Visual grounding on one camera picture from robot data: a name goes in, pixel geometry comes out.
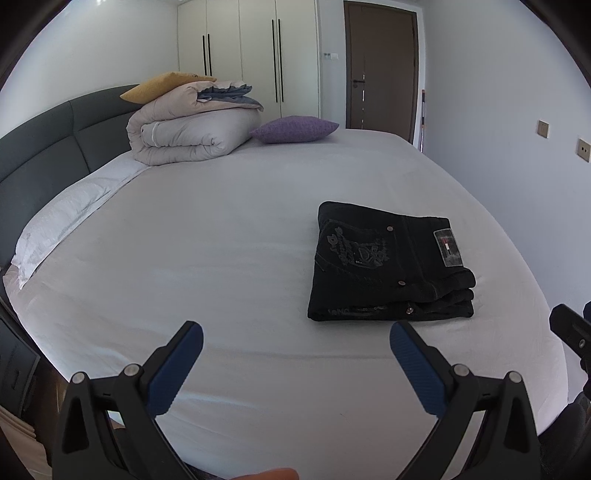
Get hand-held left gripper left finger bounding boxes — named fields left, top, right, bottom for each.
left=52, top=320, right=205, bottom=480

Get brown door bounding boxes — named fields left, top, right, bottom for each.
left=344, top=0, right=420, bottom=145

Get white pillow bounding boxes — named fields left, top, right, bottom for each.
left=10, top=162, right=151, bottom=291

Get person's left hand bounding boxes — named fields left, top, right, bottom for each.
left=238, top=468, right=301, bottom=480

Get dark grey cloth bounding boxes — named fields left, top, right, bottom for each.
left=538, top=378, right=591, bottom=480

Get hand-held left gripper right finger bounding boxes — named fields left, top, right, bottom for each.
left=389, top=320, right=542, bottom=480

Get dark nightstand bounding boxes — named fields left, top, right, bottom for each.
left=0, top=302, right=41, bottom=418

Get white wardrobe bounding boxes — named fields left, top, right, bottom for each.
left=177, top=0, right=320, bottom=121

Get black denim pants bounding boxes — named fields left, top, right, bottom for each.
left=307, top=201, right=477, bottom=322

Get bed with white sheet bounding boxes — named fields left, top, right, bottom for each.
left=2, top=128, right=570, bottom=474

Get yellow pillow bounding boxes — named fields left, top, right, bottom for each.
left=119, top=71, right=218, bottom=104

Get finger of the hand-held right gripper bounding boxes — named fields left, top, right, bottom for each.
left=549, top=302, right=591, bottom=370

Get grey padded headboard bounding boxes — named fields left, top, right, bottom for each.
left=0, top=84, right=141, bottom=273

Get folded beige duvet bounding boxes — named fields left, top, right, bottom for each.
left=126, top=79, right=265, bottom=166

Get purple pillow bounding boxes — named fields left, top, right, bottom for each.
left=250, top=116, right=341, bottom=144

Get folded blue-grey cloth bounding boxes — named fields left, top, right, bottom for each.
left=197, top=85, right=265, bottom=113

